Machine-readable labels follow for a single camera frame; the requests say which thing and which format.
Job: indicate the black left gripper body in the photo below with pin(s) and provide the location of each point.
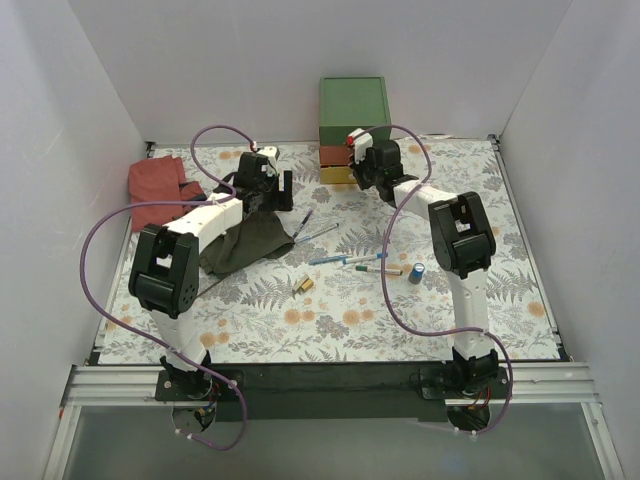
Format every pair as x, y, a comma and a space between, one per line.
279, 193

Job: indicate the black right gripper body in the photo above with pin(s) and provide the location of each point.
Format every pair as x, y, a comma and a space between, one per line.
363, 175

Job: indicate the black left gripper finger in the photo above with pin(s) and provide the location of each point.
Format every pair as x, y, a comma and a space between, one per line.
285, 191
263, 201

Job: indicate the yellow bottom drawer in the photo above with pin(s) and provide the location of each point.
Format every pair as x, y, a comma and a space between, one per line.
336, 175

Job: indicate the green red yellow drawer box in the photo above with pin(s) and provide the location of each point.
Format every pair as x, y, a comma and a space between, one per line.
345, 104

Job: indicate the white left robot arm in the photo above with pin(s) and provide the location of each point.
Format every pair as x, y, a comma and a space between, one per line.
165, 280

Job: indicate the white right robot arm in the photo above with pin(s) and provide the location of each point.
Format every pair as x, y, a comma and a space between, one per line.
463, 245

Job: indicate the purple pen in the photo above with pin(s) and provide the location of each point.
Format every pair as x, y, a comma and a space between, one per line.
302, 225

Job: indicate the dark green cloth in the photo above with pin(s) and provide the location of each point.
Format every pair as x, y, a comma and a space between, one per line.
259, 236

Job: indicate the blue long nib marker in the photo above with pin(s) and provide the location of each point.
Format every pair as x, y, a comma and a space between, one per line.
317, 233

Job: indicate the light blue pen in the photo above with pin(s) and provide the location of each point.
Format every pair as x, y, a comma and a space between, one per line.
329, 259

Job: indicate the white marker blue cap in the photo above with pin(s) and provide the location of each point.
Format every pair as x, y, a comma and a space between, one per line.
365, 258

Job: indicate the tan eraser block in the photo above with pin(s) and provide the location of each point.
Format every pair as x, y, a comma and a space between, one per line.
303, 285

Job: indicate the red cloth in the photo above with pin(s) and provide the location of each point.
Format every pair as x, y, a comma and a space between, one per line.
160, 179

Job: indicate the white marker green cap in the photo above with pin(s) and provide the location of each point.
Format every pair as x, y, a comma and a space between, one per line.
385, 271

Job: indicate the thin dark stick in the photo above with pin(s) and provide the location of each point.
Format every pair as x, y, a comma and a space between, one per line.
208, 288

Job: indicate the small blue cylinder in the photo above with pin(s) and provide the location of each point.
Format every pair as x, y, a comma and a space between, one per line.
416, 274

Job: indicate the floral table mat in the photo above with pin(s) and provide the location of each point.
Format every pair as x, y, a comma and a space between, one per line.
253, 315

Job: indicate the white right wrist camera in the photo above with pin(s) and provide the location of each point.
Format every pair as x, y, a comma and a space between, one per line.
358, 141

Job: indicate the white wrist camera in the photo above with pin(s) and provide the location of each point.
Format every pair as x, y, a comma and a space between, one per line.
267, 159
358, 141

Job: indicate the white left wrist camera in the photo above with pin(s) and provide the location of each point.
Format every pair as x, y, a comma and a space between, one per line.
267, 159

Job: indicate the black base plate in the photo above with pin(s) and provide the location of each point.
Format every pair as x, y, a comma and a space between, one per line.
317, 391

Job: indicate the aluminium front rail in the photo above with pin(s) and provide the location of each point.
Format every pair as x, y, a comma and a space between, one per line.
534, 382

